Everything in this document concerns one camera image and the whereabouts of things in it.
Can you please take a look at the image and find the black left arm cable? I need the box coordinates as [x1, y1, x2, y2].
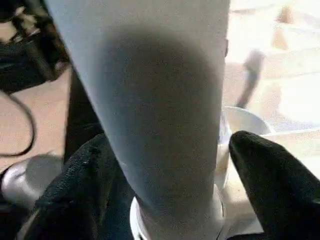
[0, 90, 38, 159]

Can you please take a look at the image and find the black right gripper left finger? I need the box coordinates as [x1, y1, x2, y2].
[17, 132, 137, 240]

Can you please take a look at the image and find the white plastic table leg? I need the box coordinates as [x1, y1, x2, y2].
[44, 0, 232, 240]

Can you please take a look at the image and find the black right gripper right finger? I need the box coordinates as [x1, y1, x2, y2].
[228, 130, 320, 240]

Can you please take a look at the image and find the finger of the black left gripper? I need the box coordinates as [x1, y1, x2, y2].
[235, 67, 263, 109]

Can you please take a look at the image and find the white plastic table top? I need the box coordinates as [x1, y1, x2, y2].
[215, 0, 320, 237]

